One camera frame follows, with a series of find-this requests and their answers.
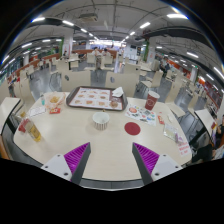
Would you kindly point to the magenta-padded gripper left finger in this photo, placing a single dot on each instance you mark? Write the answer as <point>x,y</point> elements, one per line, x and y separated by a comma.
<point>75,159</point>

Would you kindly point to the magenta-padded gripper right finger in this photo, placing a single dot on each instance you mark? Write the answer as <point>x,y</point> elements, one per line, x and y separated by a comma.
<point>148,159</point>

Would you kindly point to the clear yellow-capped drink bottle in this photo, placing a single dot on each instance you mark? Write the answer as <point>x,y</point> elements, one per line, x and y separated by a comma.
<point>34,132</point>

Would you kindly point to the flat round red coaster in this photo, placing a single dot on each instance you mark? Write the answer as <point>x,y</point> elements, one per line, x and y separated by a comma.
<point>132,128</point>

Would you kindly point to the clear plastic packet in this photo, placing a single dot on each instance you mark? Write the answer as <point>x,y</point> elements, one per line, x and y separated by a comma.
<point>170,131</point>

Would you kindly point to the pink and white leaflet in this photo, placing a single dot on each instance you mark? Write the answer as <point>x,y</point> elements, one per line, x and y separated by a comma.
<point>183,146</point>

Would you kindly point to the red sauce packet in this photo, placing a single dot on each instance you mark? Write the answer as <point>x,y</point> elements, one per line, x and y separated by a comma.
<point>55,110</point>
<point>161,120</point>

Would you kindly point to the colourful printed paper flyer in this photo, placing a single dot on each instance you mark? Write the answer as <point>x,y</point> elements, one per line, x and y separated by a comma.
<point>143,115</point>

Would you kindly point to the white sauce packet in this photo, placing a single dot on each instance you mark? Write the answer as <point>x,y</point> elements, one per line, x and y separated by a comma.
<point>170,119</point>

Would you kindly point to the brown patterned white paper cup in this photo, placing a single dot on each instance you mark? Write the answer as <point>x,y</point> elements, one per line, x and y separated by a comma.
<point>101,120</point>

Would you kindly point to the dark brown food tray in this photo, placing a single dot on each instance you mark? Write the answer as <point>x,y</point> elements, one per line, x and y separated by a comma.
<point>71,101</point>

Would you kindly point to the tall red paper cup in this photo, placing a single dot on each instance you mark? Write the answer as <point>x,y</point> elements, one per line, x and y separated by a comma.
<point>151,101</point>

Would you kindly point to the white printed paper sheet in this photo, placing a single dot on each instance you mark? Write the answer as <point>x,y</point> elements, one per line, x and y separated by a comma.
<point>36,111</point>

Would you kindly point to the red cardboard carton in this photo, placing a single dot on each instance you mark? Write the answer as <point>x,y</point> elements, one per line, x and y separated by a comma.
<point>22,126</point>

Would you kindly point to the crumpled food wrapper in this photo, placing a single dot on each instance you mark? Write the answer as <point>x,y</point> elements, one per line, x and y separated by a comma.
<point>55,99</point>

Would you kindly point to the half-eaten brown food piece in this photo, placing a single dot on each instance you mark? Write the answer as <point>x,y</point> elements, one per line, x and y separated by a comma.
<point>114,104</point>

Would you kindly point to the small clear sanitizer bottle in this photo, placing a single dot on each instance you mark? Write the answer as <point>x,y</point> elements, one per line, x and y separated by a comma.
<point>42,100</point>

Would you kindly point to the white neighbouring table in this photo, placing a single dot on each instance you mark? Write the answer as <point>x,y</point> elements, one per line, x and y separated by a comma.
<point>204,120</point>
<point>7,108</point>

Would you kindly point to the crumpled white napkin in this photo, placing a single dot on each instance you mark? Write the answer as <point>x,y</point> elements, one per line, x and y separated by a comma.
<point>117,92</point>

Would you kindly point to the person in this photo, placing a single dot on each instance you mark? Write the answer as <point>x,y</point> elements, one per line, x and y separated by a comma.
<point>96,55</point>
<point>219,131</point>
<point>106,52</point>
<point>165,67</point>

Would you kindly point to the group of beige chairs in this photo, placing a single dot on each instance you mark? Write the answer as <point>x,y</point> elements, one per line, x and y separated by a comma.
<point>156,78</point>

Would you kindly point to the ceiling air conditioner unit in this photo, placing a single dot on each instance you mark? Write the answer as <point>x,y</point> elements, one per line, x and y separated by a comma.
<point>89,16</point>

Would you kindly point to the ceiling strip lights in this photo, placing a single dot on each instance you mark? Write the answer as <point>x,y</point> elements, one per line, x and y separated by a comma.
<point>173,15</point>

